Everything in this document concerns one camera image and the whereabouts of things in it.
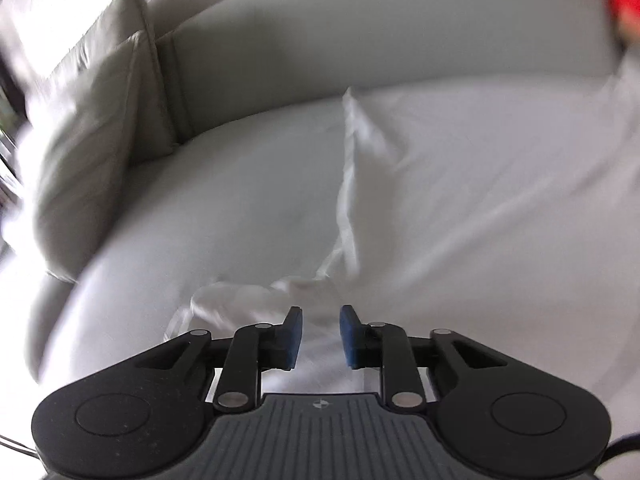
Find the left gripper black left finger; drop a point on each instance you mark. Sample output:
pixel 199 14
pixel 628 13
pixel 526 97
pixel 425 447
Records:
pixel 147 413

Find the red folded garment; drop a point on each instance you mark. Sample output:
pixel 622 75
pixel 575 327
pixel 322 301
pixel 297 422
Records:
pixel 626 14

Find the front beige throw pillow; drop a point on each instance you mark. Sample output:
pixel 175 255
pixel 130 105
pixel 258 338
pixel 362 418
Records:
pixel 83 138

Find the beige throw pillow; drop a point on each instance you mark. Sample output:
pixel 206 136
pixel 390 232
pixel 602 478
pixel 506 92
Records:
pixel 83 138
pixel 125 25

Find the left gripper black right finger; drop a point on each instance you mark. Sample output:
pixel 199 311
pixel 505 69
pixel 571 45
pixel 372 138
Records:
pixel 494 413

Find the grey fabric sofa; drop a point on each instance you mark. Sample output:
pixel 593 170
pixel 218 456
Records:
pixel 256 91

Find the rear beige throw pillow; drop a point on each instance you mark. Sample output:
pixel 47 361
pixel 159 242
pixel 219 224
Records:
pixel 125 25

